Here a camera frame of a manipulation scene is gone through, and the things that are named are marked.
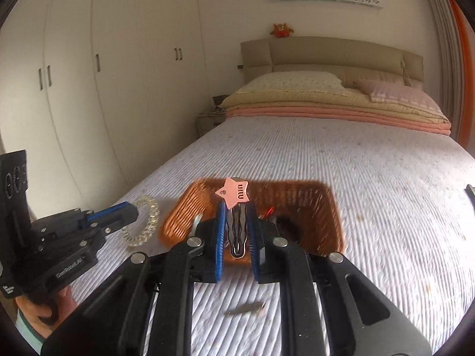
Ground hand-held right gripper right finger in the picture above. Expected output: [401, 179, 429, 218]
[246, 203, 433, 356]

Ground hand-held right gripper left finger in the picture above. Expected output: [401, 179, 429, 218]
[41, 202, 228, 356]

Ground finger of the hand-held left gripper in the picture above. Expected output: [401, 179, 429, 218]
[87, 201, 133, 224]
[97, 207, 140, 233]

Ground yellowish clear coil bracelet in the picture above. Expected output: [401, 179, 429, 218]
[119, 196, 160, 247]

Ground pink star hair clip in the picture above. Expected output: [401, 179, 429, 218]
[215, 176, 250, 259]

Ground brown wicker basket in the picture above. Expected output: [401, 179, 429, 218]
[159, 179, 346, 264]

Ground person's left forearm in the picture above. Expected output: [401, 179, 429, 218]
[15, 311, 46, 355]

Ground person's left hand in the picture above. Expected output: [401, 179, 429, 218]
[17, 285, 79, 338]

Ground small brown object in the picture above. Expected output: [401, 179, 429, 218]
[226, 302, 266, 317]

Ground white wardrobe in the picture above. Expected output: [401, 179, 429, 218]
[0, 0, 208, 231]

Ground beige nightstand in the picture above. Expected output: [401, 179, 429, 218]
[196, 113, 227, 138]

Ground white quilted bedspread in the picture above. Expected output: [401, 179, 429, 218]
[70, 117, 475, 356]

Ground salmon folded blanket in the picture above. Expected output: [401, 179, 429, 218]
[226, 106, 451, 136]

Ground folded yellow and pink blankets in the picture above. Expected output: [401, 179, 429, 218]
[220, 91, 451, 125]

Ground white floral pillow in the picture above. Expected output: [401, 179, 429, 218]
[235, 71, 351, 97]

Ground beige padded headboard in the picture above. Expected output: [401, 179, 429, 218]
[240, 36, 424, 90]

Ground pink checked pillow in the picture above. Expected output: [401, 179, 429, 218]
[354, 79, 442, 114]

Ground orange plush toy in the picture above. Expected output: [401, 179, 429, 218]
[272, 23, 295, 39]

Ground striped orange curtain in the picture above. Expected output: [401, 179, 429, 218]
[421, 0, 464, 138]

